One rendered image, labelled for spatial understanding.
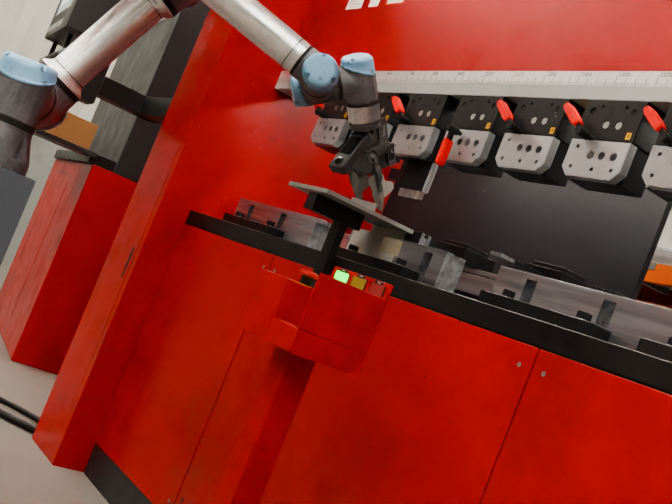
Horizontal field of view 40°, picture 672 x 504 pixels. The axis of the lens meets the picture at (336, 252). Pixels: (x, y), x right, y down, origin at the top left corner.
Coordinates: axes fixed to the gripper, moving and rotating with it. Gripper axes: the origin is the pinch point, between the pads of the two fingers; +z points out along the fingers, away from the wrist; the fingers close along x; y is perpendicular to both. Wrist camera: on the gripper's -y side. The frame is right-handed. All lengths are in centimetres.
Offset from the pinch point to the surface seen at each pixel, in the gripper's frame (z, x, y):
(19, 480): 68, 70, -77
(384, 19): -32, 36, 47
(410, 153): -7.5, 0.6, 16.2
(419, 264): 10.7, -16.9, -1.7
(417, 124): -13.0, 2.7, 21.8
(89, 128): 26, 230, 43
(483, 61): -27.8, -12.3, 30.5
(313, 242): 19.6, 30.6, 5.6
